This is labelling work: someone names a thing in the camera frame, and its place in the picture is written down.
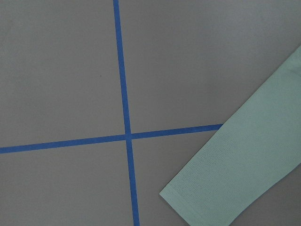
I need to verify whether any green long-sleeve shirt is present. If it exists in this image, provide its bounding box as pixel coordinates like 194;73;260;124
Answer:
160;49;301;226

